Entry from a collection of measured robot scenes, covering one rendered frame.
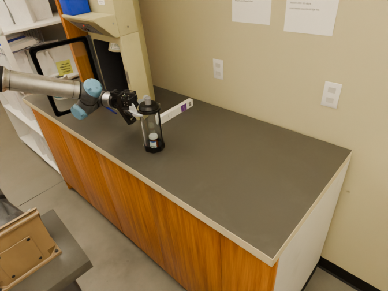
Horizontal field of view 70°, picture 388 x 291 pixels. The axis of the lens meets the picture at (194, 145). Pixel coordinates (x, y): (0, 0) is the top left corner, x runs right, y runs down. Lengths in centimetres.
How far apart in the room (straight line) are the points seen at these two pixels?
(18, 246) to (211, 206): 62
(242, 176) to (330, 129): 51
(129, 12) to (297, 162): 105
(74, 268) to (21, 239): 18
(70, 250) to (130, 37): 101
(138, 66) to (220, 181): 78
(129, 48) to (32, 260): 103
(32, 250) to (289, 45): 126
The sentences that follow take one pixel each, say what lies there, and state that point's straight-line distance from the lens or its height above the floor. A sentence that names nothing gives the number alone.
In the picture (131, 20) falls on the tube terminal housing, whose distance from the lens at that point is 153.
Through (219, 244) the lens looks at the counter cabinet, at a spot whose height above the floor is 78.
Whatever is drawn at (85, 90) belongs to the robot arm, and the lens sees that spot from 126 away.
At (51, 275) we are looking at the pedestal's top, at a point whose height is 94.
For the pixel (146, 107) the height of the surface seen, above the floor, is 119.
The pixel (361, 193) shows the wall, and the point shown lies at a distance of 159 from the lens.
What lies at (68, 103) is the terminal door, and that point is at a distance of 181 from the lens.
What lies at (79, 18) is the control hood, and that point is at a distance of 154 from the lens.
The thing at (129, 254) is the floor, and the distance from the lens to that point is 217.
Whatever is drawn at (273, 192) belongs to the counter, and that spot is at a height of 94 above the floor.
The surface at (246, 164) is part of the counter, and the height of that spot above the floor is 94.
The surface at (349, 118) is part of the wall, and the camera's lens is 140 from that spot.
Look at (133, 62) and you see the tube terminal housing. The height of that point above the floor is 127.
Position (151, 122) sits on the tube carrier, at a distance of 126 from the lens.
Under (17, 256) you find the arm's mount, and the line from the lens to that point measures 101.
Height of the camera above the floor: 172
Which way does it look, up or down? 35 degrees down
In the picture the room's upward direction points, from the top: 5 degrees counter-clockwise
